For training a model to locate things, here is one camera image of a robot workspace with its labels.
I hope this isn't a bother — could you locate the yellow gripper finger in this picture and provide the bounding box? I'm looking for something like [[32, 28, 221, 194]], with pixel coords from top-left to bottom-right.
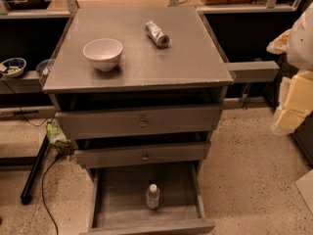
[[270, 70, 313, 136]]

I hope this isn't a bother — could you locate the clear plastic bottle white cap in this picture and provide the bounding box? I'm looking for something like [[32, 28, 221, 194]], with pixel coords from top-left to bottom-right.
[[146, 184, 159, 210]]

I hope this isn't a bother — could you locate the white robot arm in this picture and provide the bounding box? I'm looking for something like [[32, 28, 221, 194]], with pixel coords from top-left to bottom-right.
[[266, 3, 313, 136]]

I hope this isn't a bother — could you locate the grey top drawer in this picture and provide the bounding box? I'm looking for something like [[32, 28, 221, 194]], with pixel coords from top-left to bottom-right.
[[56, 104, 222, 140]]

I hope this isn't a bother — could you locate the grey drawer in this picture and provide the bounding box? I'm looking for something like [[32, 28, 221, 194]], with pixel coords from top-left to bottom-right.
[[80, 163, 215, 235], [56, 104, 222, 140], [74, 141, 210, 168]]

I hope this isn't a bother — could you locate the grey drawer cabinet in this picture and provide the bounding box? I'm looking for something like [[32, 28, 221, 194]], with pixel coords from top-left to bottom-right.
[[38, 5, 236, 235]]

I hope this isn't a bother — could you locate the grey middle drawer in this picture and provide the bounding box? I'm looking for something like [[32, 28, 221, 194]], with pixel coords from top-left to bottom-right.
[[74, 141, 210, 168]]

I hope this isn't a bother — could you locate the grey bottom drawer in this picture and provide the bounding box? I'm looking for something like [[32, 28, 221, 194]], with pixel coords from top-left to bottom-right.
[[80, 163, 215, 235]]

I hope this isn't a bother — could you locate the grey side shelf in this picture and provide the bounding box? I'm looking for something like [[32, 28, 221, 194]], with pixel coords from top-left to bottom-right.
[[226, 61, 280, 83]]

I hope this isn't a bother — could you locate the dark cabinet at right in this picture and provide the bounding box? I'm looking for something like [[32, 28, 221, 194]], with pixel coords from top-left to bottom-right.
[[292, 115, 313, 165]]

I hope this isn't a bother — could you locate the silver crushed can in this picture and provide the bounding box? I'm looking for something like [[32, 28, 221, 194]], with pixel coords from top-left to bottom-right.
[[145, 21, 169, 48]]

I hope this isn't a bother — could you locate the white ceramic bowl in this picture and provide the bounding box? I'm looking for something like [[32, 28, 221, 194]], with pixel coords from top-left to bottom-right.
[[83, 38, 123, 71]]

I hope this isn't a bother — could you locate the green snack bag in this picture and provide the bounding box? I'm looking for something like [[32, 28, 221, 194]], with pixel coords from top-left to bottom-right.
[[46, 121, 71, 147]]

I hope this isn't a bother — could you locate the small glass bowl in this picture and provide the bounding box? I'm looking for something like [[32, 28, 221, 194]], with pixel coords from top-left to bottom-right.
[[35, 59, 55, 76]]

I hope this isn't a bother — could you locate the grey left bench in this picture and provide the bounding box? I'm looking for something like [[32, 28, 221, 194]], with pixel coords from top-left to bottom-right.
[[0, 70, 42, 95]]

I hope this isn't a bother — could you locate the blue patterned bowl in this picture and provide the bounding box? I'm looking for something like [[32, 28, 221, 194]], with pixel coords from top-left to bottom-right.
[[0, 58, 26, 78]]

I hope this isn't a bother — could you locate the black metal bar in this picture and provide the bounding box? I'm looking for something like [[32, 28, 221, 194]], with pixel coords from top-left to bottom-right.
[[21, 136, 49, 205]]

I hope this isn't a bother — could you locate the black floor cable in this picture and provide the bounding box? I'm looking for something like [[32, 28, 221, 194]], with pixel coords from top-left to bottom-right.
[[40, 152, 63, 235]]

